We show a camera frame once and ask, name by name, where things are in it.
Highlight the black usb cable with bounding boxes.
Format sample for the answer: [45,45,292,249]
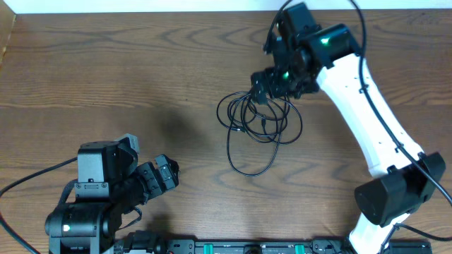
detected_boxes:
[215,90,304,177]

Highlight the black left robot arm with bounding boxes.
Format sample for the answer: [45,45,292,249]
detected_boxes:
[45,137,179,253]

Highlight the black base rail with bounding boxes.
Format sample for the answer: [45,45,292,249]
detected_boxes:
[112,230,433,254]

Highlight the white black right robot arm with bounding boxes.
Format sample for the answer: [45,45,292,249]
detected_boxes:
[249,1,446,253]

